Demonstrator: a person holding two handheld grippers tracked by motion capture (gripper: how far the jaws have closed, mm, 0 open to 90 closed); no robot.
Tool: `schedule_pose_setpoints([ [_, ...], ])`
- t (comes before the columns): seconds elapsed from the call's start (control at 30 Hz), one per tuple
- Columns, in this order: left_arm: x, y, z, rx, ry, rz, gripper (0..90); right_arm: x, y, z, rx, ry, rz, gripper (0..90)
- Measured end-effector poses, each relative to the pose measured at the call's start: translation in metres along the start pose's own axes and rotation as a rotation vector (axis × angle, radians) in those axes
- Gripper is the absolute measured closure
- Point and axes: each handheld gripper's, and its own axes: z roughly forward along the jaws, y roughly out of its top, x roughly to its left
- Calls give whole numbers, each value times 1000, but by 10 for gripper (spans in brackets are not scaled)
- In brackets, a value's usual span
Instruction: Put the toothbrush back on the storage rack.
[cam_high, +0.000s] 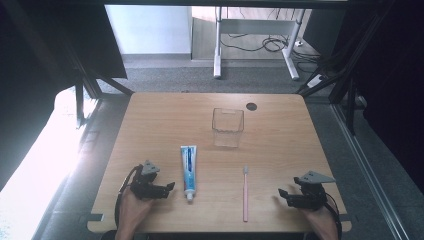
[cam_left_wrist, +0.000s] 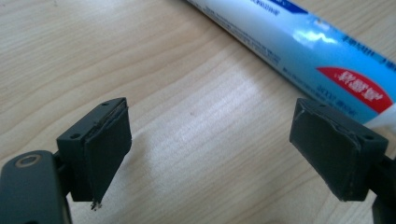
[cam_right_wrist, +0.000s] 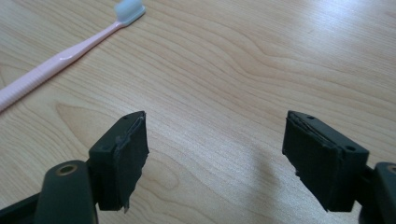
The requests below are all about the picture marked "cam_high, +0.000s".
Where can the white power strip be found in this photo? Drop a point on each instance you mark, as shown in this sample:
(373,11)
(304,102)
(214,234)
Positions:
(315,81)

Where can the white metal desk frame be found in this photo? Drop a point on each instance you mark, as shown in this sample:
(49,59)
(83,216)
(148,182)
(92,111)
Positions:
(218,50)

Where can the metal floor rail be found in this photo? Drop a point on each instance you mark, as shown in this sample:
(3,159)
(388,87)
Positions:
(370,173)

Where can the black metal stand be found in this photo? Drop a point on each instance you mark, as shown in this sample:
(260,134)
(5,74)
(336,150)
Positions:
(88,81)
(346,76)

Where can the clear plastic cup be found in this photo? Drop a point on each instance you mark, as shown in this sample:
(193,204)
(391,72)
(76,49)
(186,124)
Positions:
(227,126)

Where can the dark curtain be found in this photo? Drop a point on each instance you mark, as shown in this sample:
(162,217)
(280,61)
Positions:
(396,83)
(30,83)

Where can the pink toothbrush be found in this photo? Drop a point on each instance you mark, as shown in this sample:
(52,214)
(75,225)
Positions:
(245,196)

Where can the person's left hand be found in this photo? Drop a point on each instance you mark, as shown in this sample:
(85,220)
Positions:
(133,208)

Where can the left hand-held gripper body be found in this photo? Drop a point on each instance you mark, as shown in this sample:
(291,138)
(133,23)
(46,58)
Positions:
(146,186)

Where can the blue and white toothpaste tube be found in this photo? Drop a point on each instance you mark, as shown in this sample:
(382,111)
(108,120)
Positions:
(189,171)

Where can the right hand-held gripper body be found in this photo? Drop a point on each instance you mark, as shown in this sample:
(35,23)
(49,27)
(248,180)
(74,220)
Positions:
(311,193)

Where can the person's right hand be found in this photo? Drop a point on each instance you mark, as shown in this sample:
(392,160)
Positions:
(321,220)

